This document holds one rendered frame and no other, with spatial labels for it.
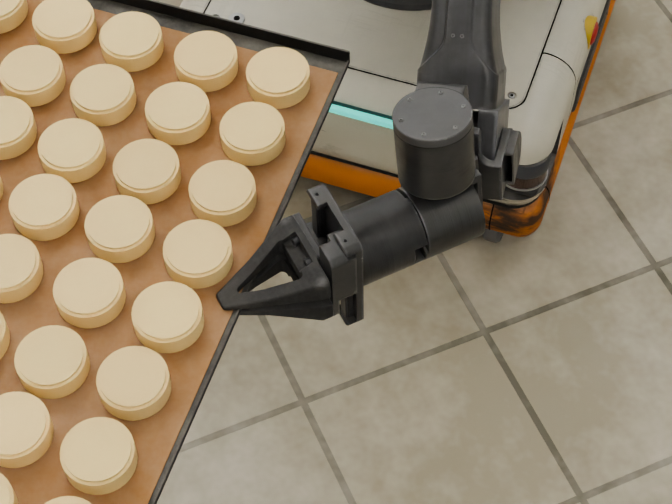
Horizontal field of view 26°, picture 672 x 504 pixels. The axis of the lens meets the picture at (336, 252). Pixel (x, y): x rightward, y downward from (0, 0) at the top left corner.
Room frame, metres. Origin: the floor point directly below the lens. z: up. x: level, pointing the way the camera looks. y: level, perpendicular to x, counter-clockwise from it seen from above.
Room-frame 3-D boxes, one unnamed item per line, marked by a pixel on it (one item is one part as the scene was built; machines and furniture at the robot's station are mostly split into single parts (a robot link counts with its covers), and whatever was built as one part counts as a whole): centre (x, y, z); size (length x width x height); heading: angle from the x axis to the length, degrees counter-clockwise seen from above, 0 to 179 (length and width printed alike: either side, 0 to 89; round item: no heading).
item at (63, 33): (0.82, 0.22, 1.02); 0.05 x 0.05 x 0.02
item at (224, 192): (0.66, 0.08, 1.02); 0.05 x 0.05 x 0.02
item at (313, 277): (0.59, 0.04, 0.99); 0.09 x 0.07 x 0.07; 116
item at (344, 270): (0.59, 0.04, 1.01); 0.09 x 0.07 x 0.07; 116
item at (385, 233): (0.62, -0.02, 1.01); 0.07 x 0.07 x 0.10; 26
